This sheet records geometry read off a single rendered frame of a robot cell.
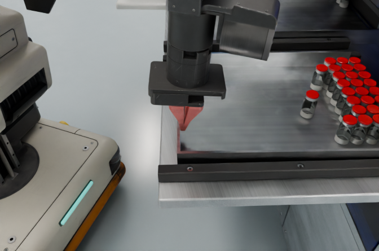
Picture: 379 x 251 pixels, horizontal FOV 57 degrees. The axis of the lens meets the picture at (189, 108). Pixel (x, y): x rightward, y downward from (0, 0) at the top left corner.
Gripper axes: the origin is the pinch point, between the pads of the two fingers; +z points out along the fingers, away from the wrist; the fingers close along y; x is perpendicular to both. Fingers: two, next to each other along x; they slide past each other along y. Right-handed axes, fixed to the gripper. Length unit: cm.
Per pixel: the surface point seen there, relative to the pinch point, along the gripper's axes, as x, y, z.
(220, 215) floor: 40, 21, 90
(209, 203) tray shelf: -11.4, 3.7, 3.9
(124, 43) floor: 178, -34, 95
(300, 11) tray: 44, 30, 1
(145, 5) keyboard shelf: 66, -10, 12
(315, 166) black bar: -7.8, 18.4, -0.2
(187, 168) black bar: -7.6, 0.6, 1.3
